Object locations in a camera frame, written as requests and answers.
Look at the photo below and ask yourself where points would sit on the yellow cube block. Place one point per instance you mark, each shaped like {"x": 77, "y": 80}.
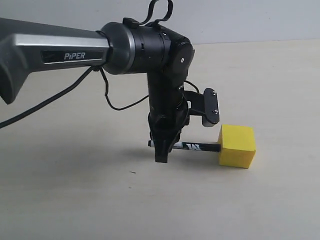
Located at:
{"x": 237, "y": 146}

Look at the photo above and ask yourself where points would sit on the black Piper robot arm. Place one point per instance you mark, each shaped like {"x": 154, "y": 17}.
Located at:
{"x": 119, "y": 48}

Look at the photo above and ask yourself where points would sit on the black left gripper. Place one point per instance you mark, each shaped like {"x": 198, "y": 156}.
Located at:
{"x": 169, "y": 113}

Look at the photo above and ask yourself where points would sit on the black white marker pen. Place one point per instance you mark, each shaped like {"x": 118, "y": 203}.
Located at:
{"x": 195, "y": 146}

